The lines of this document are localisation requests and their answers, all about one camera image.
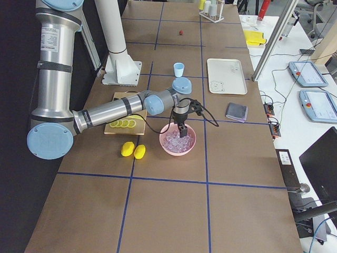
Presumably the pink bowl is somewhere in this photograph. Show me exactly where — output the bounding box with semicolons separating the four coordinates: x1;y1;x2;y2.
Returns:
159;123;196;156

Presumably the yellow lemon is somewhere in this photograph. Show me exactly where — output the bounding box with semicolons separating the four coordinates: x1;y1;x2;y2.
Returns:
134;144;146;160
121;141;135;157

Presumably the orange black connector box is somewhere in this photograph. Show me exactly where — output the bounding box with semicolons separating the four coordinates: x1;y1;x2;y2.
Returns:
263;103;275;117

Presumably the white wire cup rack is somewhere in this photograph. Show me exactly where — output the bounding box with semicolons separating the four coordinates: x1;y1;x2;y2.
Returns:
199;0;225;23

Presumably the clear ice cubes pile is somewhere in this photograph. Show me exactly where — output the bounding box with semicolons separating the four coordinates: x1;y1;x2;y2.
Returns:
162;129;195;153

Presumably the upper teach pendant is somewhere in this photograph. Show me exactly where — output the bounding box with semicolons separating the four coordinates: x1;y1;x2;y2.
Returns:
289;61;329;87

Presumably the aluminium frame post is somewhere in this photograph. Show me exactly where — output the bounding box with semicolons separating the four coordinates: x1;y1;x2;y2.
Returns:
252;0;298;81

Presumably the upper yellow lemon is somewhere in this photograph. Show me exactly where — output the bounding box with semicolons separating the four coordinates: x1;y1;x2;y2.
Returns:
121;141;135;157

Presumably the lower teach pendant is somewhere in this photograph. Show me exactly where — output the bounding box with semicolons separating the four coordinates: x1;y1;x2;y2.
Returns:
299;90;336;123

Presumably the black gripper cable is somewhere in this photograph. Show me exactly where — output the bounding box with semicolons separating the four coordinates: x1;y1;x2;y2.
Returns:
139;98;220;134

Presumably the yellow cloth on desk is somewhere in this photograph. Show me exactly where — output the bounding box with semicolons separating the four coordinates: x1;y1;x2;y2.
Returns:
243;30;267;46

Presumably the white upturned cup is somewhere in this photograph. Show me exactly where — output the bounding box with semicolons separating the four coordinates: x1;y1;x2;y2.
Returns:
203;0;211;13

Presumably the yellow plastic knife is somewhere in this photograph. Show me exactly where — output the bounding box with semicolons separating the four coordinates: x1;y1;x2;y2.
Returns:
128;115;144;120

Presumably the black monitor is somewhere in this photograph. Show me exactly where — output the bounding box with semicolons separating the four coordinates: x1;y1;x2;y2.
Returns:
300;127;337;203

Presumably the yellow upturned cup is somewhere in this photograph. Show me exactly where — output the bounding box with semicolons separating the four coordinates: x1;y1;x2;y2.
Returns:
199;0;206;11

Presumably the teach pendant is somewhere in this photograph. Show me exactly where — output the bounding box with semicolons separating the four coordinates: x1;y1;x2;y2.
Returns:
299;90;336;123
289;61;329;87

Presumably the black box with label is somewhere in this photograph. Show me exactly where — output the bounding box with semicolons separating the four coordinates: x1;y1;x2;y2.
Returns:
275;149;300;192

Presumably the cream bear tray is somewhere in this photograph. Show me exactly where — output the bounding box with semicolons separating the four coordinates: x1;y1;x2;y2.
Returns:
207;58;247;95

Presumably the lower yellow lemon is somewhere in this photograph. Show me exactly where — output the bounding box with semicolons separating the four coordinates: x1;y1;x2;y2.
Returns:
134;144;146;160

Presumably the wooden cutting board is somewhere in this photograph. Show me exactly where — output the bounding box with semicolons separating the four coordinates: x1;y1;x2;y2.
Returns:
104;91;148;136

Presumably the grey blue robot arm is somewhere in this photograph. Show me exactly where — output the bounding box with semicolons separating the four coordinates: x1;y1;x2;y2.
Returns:
27;1;204;160

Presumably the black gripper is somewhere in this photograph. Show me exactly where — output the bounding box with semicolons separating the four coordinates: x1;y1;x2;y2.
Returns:
172;99;203;138

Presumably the grey folded cloth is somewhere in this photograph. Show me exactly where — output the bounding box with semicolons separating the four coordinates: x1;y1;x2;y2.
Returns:
225;102;248;123

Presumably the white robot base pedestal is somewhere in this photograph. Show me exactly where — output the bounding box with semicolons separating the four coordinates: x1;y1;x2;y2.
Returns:
95;0;142;86

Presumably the light blue plastic cup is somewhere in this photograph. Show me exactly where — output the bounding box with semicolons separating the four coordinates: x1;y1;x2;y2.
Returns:
173;62;185;77

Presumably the grey upturned cup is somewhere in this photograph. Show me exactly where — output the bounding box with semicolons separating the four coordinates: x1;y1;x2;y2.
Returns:
209;4;217;17

